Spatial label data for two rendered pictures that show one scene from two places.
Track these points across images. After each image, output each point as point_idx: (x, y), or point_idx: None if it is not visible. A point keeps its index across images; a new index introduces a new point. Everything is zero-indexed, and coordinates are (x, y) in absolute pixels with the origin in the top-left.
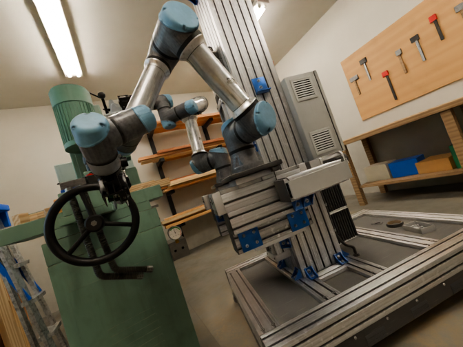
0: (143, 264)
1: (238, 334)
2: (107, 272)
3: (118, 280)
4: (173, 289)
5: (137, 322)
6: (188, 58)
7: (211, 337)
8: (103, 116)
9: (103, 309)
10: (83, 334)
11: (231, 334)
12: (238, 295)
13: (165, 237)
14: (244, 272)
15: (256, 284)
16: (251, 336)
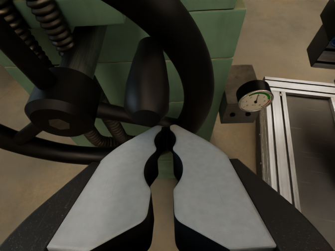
0: (171, 105)
1: (239, 155)
2: (111, 99)
3: None
4: (200, 136)
5: None
6: None
7: (212, 136)
8: None
9: (106, 129)
10: (86, 139)
11: (232, 149)
12: (270, 153)
13: (226, 80)
14: (289, 104)
15: (298, 144)
16: (251, 168)
